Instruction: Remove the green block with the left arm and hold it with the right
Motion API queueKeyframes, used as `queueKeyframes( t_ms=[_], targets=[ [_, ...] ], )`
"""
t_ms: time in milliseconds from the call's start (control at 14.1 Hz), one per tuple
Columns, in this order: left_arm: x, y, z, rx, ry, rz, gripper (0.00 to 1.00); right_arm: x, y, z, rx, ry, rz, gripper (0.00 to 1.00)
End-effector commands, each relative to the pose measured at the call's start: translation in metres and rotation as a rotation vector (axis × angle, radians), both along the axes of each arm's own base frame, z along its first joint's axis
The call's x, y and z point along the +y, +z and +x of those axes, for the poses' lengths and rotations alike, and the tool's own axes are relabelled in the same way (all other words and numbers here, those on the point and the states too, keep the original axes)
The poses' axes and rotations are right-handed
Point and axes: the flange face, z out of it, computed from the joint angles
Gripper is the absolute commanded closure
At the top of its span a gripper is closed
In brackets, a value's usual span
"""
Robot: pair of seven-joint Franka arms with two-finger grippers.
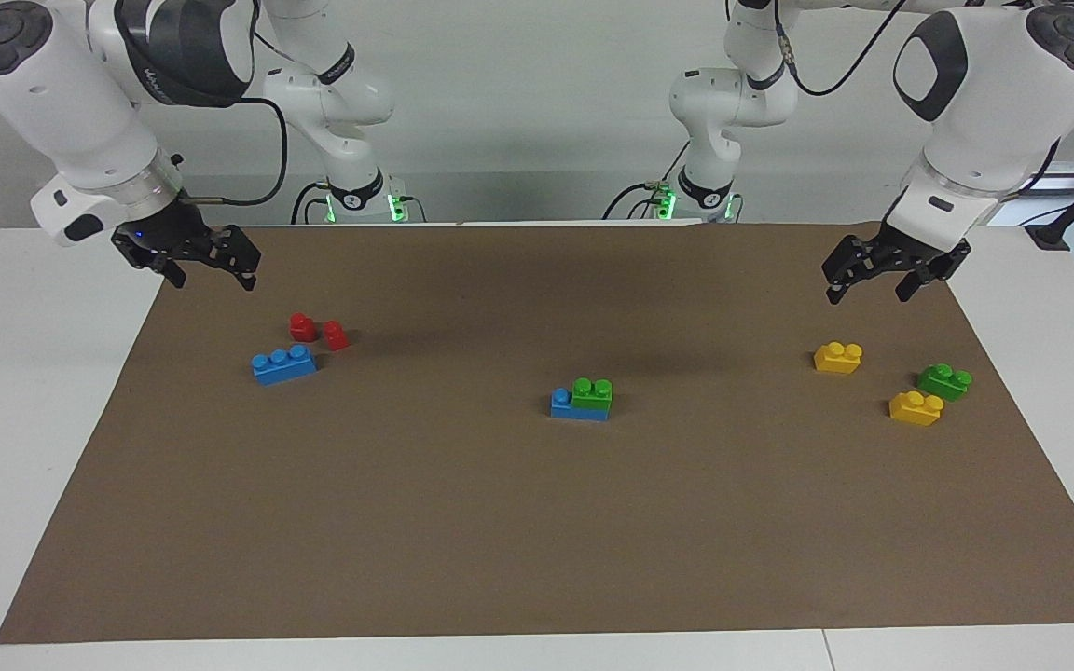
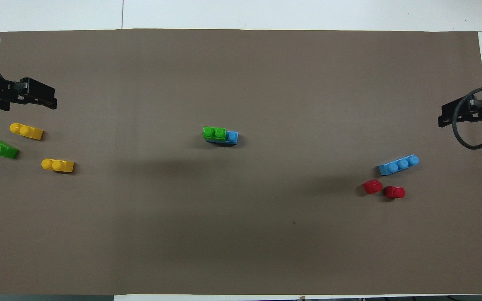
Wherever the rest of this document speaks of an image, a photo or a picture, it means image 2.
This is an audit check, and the brown paper table mat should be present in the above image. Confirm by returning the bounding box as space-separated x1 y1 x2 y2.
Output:
0 28 482 296

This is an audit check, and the blue three-stud toy block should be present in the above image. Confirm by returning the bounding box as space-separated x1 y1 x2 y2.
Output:
377 154 420 176
206 131 239 145

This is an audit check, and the yellow two-stud toy block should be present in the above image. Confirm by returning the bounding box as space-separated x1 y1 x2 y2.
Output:
10 122 44 140
41 158 75 173

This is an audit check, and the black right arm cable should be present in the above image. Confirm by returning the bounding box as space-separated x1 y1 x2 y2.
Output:
452 85 482 150

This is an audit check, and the green two-stud toy block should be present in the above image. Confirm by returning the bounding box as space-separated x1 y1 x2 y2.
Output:
203 127 227 140
0 139 19 159

